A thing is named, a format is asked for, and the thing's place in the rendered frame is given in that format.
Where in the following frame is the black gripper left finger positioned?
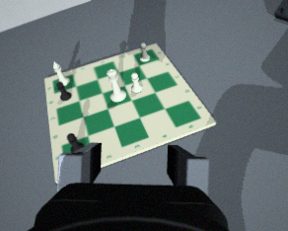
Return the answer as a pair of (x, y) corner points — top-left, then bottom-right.
(57, 142), (102, 192)

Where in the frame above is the black pawn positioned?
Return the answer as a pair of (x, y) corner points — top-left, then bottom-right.
(56, 82), (72, 101)
(67, 133), (84, 153)

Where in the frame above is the green and cream chessboard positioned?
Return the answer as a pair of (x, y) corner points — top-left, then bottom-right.
(44, 43), (216, 182)

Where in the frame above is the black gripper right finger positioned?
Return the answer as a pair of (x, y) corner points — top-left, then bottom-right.
(167, 145), (209, 196)

